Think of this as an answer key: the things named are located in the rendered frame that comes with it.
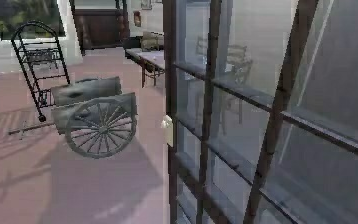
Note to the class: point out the grey wooden cart with wheel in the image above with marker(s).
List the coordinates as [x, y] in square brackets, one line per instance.
[87, 91]

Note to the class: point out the black metal arched rack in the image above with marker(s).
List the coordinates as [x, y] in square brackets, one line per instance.
[37, 56]

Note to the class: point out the red framed wall picture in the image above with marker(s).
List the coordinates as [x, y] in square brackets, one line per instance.
[137, 18]

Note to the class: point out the dark brown wooden door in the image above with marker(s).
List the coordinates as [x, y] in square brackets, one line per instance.
[98, 28]

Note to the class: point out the window with green view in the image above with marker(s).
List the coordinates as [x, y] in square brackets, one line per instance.
[23, 15]

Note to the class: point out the grey long table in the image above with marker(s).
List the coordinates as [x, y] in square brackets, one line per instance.
[150, 58]

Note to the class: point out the brown framed glass door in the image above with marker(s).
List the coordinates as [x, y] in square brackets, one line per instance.
[280, 110]

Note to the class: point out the grey framed wall picture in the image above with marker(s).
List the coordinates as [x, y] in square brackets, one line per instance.
[146, 4]

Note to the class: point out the wooden chair behind glass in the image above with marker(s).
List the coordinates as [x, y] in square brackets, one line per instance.
[237, 63]

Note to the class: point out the olive cushioned chair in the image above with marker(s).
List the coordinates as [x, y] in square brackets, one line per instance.
[151, 41]

